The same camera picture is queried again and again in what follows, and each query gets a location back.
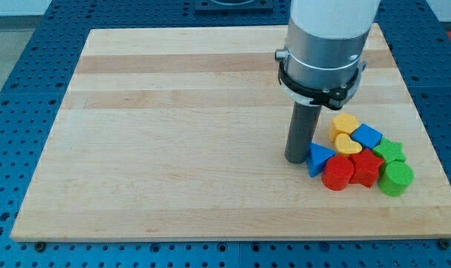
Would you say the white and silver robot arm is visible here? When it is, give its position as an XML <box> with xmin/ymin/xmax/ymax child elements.
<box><xmin>275</xmin><ymin>0</ymin><xmax>380</xmax><ymax>110</ymax></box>

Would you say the light wooden board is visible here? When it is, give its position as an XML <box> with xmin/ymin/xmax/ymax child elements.
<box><xmin>10</xmin><ymin>25</ymin><xmax>451</xmax><ymax>243</ymax></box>

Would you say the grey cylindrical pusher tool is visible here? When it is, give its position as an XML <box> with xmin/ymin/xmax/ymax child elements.
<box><xmin>284</xmin><ymin>102</ymin><xmax>322</xmax><ymax>164</ymax></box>

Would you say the blue triangle block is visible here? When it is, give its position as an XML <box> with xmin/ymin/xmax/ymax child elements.
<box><xmin>306</xmin><ymin>143</ymin><xmax>336</xmax><ymax>178</ymax></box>

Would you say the yellow hexagon block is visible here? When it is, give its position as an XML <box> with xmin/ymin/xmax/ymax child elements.
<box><xmin>328</xmin><ymin>113</ymin><xmax>360</xmax><ymax>142</ymax></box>

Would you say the red cylinder block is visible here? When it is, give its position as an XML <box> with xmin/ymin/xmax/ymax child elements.
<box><xmin>322</xmin><ymin>156</ymin><xmax>354</xmax><ymax>191</ymax></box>

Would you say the yellow heart block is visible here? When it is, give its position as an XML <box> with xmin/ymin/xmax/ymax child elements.
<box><xmin>333</xmin><ymin>133</ymin><xmax>362</xmax><ymax>157</ymax></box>

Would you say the red star block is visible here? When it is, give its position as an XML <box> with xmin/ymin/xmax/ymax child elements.
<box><xmin>349</xmin><ymin>148</ymin><xmax>385</xmax><ymax>188</ymax></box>

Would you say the blue cube block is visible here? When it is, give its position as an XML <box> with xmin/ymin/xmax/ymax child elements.
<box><xmin>351</xmin><ymin>124</ymin><xmax>383</xmax><ymax>150</ymax></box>

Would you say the green star block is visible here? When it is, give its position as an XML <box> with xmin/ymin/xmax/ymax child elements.
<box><xmin>372</xmin><ymin>137</ymin><xmax>406</xmax><ymax>164</ymax></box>

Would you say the green cylinder block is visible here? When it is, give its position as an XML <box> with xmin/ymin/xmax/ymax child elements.
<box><xmin>378</xmin><ymin>162</ymin><xmax>415</xmax><ymax>197</ymax></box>

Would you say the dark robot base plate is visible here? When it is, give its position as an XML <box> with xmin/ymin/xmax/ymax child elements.
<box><xmin>191</xmin><ymin>0</ymin><xmax>274</xmax><ymax>13</ymax></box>

